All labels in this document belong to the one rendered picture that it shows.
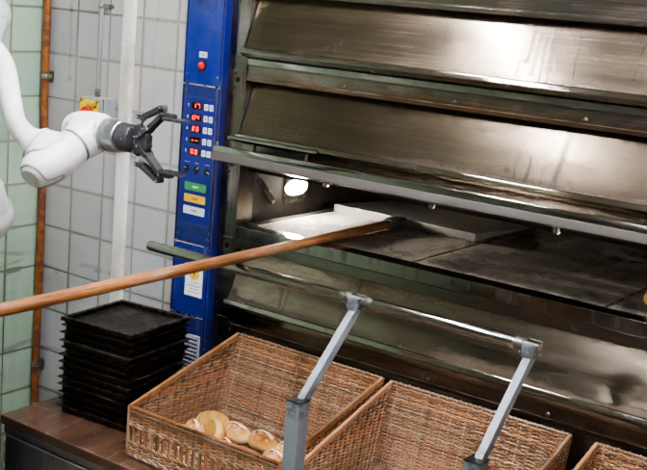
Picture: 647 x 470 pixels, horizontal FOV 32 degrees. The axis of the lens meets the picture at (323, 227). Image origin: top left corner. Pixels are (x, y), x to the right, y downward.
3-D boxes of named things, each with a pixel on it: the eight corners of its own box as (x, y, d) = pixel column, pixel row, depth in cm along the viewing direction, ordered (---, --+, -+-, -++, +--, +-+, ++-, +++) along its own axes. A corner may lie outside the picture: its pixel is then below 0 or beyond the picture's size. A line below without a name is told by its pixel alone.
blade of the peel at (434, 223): (475, 242, 353) (476, 233, 352) (333, 211, 384) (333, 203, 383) (524, 228, 382) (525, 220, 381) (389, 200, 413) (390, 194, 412)
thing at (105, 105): (93, 124, 379) (94, 94, 377) (114, 128, 374) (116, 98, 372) (77, 125, 373) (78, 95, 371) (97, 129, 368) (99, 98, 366)
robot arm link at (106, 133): (120, 149, 303) (137, 153, 299) (95, 152, 295) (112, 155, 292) (122, 117, 301) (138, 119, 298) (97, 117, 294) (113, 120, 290)
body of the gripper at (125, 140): (135, 120, 297) (160, 125, 292) (134, 152, 299) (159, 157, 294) (115, 121, 291) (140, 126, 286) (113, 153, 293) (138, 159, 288)
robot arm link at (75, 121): (128, 141, 304) (95, 167, 296) (89, 133, 313) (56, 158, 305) (116, 107, 298) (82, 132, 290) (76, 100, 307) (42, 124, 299)
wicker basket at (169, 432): (231, 412, 356) (237, 329, 350) (379, 466, 324) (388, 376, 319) (120, 456, 316) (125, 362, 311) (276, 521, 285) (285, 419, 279)
